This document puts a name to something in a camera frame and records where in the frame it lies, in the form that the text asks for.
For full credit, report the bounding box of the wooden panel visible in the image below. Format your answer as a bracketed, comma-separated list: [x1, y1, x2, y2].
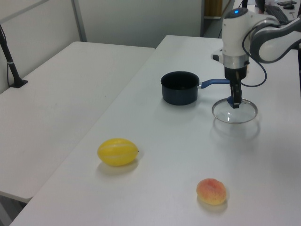
[204, 0, 223, 19]

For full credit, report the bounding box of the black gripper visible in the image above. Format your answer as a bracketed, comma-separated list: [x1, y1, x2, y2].
[224, 66, 248, 110]

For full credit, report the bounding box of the dark pot with blue handle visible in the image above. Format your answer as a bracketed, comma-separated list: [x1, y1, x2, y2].
[160, 71, 231, 106]

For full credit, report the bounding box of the grey metal frame post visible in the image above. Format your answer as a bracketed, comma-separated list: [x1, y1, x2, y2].
[200, 0, 206, 37]

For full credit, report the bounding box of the orange toy peach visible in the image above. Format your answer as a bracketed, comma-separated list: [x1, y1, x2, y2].
[196, 178, 227, 205]

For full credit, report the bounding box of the yellow striped toy melon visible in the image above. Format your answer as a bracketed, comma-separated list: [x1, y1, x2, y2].
[97, 137, 139, 167]

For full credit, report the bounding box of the glass lid with blue knob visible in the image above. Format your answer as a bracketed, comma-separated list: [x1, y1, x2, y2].
[211, 96, 258, 124]

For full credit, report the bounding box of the black pole with base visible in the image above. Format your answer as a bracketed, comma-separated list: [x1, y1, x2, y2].
[0, 23, 29, 89]

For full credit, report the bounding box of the dark arm cable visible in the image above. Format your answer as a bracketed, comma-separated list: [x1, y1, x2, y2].
[241, 25, 268, 88]

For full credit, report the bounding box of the black computer keyboard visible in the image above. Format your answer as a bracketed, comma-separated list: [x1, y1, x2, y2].
[267, 5, 289, 24]

